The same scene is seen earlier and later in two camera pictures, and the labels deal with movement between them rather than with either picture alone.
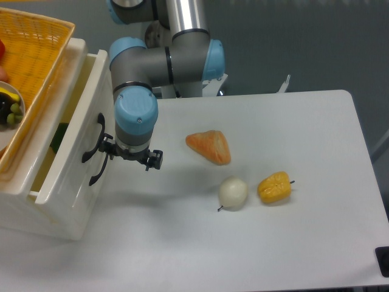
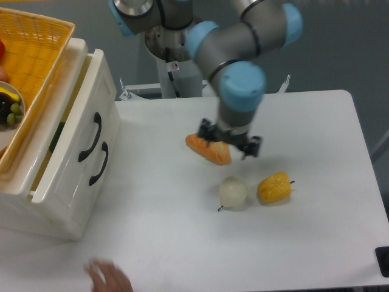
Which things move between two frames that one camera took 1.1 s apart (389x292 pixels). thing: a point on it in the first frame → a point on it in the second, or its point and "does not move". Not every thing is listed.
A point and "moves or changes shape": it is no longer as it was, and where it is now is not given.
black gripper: (141, 156) → (242, 140)
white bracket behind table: (283, 87) does not move
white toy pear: (232, 192) does not move
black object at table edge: (382, 255) does not move
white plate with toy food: (12, 112) does not move
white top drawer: (79, 172) moves or changes shape
